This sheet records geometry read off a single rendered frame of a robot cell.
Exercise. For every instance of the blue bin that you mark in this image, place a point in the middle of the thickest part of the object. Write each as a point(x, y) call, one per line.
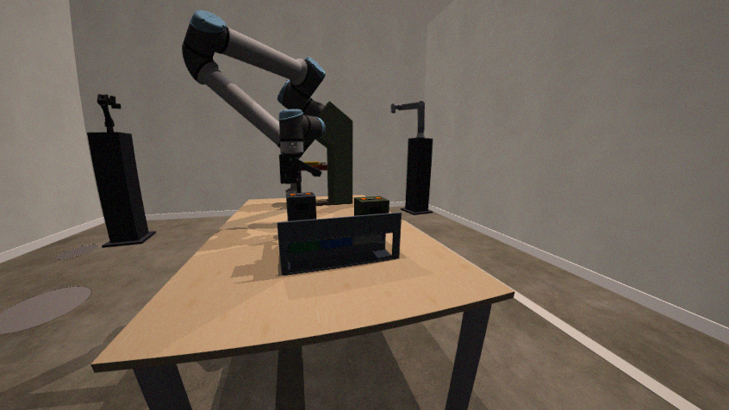
point(336, 243)

